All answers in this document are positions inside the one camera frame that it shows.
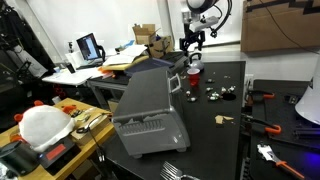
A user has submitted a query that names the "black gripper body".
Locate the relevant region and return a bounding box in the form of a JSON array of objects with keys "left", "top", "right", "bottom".
[{"left": 185, "top": 28, "right": 201, "bottom": 44}]

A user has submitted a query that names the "red plastic cup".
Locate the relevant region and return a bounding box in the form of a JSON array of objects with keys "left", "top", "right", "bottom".
[{"left": 186, "top": 68, "right": 201, "bottom": 87}]

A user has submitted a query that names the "black plastic storage bin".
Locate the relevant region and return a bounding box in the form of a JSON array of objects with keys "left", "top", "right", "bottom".
[{"left": 159, "top": 50, "right": 190, "bottom": 73}]

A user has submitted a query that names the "printed brown cardboard box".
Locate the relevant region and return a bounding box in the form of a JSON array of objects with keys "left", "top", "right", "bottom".
[{"left": 148, "top": 34, "right": 175, "bottom": 59}]

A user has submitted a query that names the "blue storage bin lid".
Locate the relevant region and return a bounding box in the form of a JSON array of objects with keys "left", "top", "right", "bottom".
[{"left": 124, "top": 57, "right": 176, "bottom": 76}]

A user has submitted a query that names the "open empty cardboard box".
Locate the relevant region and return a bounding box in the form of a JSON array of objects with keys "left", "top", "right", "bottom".
[{"left": 132, "top": 23, "right": 161, "bottom": 46}]

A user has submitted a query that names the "stack of white papers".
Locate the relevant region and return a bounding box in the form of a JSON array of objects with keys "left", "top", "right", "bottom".
[{"left": 102, "top": 44, "right": 148, "bottom": 67}]

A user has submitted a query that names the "yellow foam pad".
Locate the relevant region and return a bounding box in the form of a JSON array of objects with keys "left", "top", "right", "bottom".
[{"left": 99, "top": 54, "right": 150, "bottom": 72}]

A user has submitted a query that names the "grey toaster oven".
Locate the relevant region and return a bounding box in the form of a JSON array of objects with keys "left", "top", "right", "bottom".
[{"left": 111, "top": 66, "right": 192, "bottom": 159}]

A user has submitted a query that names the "large brown cardboard sheet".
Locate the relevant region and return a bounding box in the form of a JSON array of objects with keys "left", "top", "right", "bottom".
[{"left": 240, "top": 0, "right": 320, "bottom": 53}]

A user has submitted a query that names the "large tan paper scrap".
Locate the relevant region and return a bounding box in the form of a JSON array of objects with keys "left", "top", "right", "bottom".
[{"left": 214, "top": 114, "right": 235, "bottom": 125}]

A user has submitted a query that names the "black clamp short orange tip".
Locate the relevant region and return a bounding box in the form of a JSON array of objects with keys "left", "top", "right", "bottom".
[{"left": 248, "top": 89, "right": 276, "bottom": 101}]

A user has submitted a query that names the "open black laptop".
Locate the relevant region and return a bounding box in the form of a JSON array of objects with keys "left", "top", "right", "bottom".
[{"left": 75, "top": 32, "right": 104, "bottom": 69}]

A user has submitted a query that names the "black clamp curved orange tip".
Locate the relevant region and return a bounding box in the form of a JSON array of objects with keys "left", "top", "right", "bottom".
[{"left": 242, "top": 113, "right": 283, "bottom": 136}]

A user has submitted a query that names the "small black phone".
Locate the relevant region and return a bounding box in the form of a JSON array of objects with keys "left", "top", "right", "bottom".
[{"left": 65, "top": 62, "right": 77, "bottom": 74}]

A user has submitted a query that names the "white desk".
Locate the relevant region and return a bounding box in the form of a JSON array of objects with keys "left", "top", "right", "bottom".
[{"left": 41, "top": 64, "right": 104, "bottom": 87}]

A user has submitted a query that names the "long metal spoon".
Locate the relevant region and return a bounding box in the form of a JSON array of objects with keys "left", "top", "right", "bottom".
[{"left": 75, "top": 113, "right": 104, "bottom": 134}]

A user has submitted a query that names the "shallow wooden box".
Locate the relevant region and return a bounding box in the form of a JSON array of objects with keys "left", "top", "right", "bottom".
[{"left": 69, "top": 111, "right": 113, "bottom": 146}]

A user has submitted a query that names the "silver metal fork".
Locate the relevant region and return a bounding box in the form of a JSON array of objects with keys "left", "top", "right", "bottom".
[{"left": 159, "top": 161, "right": 201, "bottom": 180}]

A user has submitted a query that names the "light wooden table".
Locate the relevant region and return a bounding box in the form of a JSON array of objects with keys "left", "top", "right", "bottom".
[{"left": 0, "top": 97, "right": 116, "bottom": 180}]

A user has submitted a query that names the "black hanging coat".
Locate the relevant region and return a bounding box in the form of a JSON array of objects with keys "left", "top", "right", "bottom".
[{"left": 0, "top": 0, "right": 56, "bottom": 81}]

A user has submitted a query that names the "black scale red display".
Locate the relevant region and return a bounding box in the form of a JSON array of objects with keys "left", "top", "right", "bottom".
[{"left": 38, "top": 136, "right": 81, "bottom": 169}]

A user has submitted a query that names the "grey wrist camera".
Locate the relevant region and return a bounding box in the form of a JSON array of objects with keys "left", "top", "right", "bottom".
[{"left": 193, "top": 15, "right": 220, "bottom": 33}]

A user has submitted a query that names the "grey kettle black handle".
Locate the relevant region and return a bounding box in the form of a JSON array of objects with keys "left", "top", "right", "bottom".
[{"left": 188, "top": 52, "right": 205, "bottom": 72}]

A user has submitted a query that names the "thin black hanging cable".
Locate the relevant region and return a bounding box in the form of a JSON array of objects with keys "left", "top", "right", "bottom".
[{"left": 259, "top": 0, "right": 320, "bottom": 54}]

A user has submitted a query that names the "orange handled clamp silver head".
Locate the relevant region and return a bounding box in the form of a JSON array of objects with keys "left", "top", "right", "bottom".
[{"left": 257, "top": 143, "right": 306, "bottom": 180}]

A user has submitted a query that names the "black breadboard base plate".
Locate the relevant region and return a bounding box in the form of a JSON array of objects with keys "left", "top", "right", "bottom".
[{"left": 249, "top": 79, "right": 320, "bottom": 180}]

